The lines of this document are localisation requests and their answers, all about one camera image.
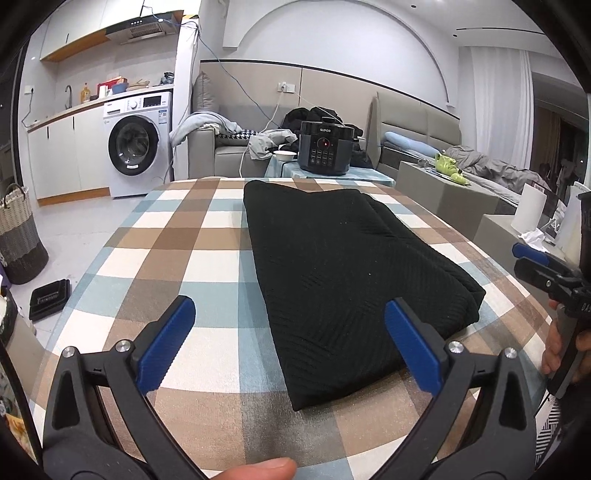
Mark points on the black plastic tray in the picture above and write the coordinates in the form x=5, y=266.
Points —
x=48, y=300

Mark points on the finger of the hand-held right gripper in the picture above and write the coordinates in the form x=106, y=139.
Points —
x=531, y=254
x=533, y=274

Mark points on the grey duvet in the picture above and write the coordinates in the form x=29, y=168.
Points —
x=489, y=164

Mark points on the houndstooth pillow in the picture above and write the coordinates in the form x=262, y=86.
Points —
x=235, y=136

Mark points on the white lower kitchen cabinet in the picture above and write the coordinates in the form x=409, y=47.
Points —
x=69, y=157

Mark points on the white washing machine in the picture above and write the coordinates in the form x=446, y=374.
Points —
x=134, y=145

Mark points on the woven laundry basket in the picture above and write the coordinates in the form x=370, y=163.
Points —
x=21, y=240

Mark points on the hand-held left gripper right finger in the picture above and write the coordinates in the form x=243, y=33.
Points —
x=411, y=346

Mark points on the grey upholstered bed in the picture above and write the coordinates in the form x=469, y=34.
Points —
x=406, y=120

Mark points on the green toy figure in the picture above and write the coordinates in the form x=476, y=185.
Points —
x=445, y=164

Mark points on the white paper towel roll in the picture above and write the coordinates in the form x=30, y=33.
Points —
x=528, y=207

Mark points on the blue bowl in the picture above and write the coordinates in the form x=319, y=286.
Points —
x=120, y=89

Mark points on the beige trash bin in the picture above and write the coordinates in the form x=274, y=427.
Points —
x=18, y=341

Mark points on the teal cloth side table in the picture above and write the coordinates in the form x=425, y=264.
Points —
x=369, y=177

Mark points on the black jacket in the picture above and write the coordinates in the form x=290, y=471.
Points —
x=295, y=120

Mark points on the white bowl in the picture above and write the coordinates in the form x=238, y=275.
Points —
x=284, y=156

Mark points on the checked tablecloth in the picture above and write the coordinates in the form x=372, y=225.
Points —
x=184, y=240

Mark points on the large grey box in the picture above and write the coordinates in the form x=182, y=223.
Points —
x=443, y=203

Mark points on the crumpled white tissue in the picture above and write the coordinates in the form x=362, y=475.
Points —
x=533, y=240

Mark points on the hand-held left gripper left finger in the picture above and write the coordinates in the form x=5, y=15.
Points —
x=166, y=346

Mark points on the black faucet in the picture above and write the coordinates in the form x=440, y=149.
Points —
x=69, y=99

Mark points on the person's right hand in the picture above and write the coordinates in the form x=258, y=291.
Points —
x=551, y=350

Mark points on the yellow bottle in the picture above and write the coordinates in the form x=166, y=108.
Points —
x=85, y=94

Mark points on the red box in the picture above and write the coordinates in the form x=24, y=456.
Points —
x=105, y=87

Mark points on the tall white roll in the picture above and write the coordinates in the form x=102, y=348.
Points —
x=570, y=221

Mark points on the steel range hood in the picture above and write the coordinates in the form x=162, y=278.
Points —
x=143, y=30

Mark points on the light grey jacket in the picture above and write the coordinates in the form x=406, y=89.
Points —
x=268, y=143

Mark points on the grey sofa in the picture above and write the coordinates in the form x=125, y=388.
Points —
x=203, y=152

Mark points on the low grey box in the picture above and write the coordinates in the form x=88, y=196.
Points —
x=498, y=230

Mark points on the black white striped rug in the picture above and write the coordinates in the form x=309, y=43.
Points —
x=547, y=429

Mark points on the black knit sweater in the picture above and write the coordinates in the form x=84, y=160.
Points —
x=346, y=277

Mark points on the light grey blanket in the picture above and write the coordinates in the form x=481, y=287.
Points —
x=194, y=122

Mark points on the blue pillow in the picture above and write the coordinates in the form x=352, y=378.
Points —
x=406, y=143

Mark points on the white curtain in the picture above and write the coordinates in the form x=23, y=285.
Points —
x=503, y=106

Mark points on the white upper cabinet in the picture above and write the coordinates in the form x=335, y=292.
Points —
x=69, y=32

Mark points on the person's left hand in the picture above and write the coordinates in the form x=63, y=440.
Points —
x=263, y=470

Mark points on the black pressure cooker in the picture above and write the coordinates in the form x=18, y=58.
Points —
x=323, y=157

